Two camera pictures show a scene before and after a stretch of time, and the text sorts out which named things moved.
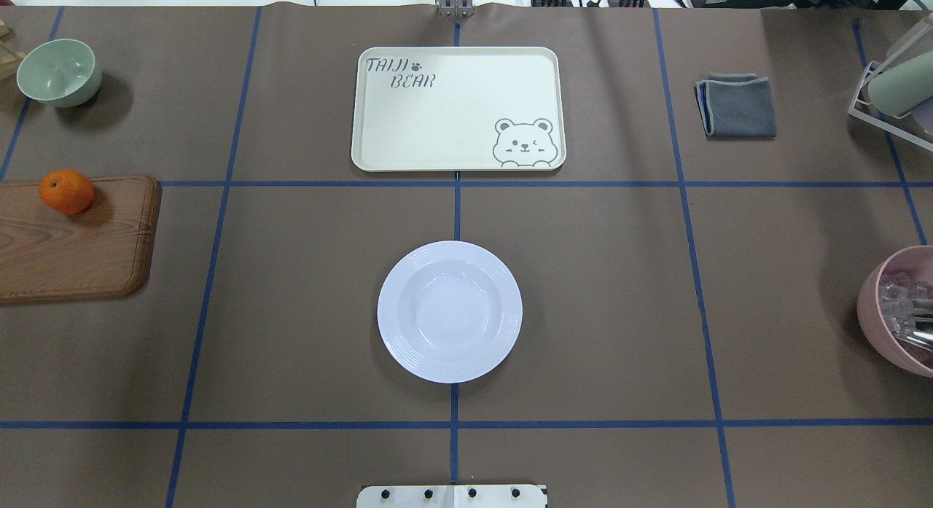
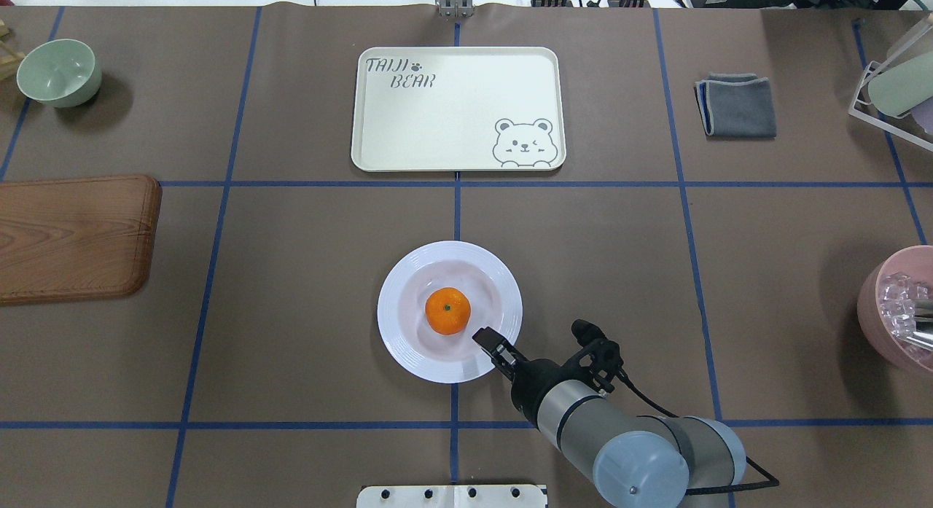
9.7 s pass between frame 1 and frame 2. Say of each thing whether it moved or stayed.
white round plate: stayed
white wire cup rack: stayed
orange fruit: moved
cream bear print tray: stayed
